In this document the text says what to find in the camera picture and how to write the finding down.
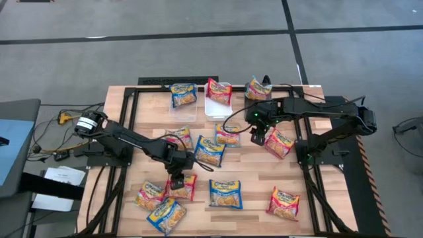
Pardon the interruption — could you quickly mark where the white paper sheet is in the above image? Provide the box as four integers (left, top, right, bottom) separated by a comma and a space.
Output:
44, 166, 86, 186
31, 193, 75, 212

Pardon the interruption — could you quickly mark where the blue board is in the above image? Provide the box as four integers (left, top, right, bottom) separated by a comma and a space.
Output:
0, 119, 36, 186

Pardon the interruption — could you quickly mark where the white plastic bin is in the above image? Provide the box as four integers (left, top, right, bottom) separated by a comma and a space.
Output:
204, 81, 233, 122

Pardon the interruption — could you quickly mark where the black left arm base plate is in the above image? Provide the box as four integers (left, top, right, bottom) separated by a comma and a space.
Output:
86, 141, 135, 168

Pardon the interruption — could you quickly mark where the black beam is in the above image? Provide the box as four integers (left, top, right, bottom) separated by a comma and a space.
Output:
19, 172, 85, 201

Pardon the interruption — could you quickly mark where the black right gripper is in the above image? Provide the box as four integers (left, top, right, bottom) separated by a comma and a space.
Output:
247, 99, 284, 146

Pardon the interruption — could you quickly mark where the black hazard-striped floor platform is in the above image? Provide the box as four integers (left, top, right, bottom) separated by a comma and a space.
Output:
325, 95, 393, 237

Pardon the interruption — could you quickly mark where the grey side table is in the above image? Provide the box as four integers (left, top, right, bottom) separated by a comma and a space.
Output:
0, 98, 42, 199

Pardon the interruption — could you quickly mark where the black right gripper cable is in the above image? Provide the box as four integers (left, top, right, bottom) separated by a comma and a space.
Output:
222, 95, 367, 135

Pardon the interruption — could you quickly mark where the light-blue-edged Maruchan beef pack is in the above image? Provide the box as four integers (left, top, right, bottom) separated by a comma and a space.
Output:
134, 180, 166, 212
164, 125, 194, 151
244, 75, 274, 101
213, 124, 241, 148

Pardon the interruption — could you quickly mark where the thin black floor cable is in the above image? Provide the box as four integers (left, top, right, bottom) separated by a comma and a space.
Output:
389, 117, 423, 181

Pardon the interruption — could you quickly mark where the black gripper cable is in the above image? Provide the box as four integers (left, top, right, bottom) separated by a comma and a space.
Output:
155, 132, 215, 173
222, 95, 367, 135

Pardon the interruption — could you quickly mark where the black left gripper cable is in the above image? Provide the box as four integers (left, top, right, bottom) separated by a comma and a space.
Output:
155, 132, 215, 173

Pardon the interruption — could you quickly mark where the black metal table frame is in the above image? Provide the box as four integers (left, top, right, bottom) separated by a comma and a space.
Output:
97, 85, 333, 237

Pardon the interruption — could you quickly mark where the black braided cable bundle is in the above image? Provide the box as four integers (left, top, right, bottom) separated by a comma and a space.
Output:
302, 165, 356, 236
77, 165, 128, 237

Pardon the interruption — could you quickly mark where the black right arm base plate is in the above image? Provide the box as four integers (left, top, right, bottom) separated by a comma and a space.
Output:
295, 138, 344, 166

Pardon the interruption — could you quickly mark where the blue Maruchan soy sauce pack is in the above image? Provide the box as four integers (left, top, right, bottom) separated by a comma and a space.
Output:
169, 82, 198, 109
208, 178, 244, 210
146, 197, 187, 236
193, 134, 227, 168

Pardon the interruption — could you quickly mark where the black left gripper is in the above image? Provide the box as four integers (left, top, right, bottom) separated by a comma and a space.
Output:
164, 145, 196, 191

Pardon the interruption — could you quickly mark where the clear plastic bin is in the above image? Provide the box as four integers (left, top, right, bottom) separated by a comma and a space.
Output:
167, 82, 198, 123

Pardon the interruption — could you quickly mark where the dark grey plastic bin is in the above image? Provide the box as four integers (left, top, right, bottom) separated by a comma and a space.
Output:
243, 82, 274, 122

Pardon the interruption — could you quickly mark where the red Maruchan beef pack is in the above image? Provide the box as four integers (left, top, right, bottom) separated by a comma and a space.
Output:
164, 173, 198, 202
263, 127, 295, 160
205, 77, 233, 106
266, 186, 301, 222

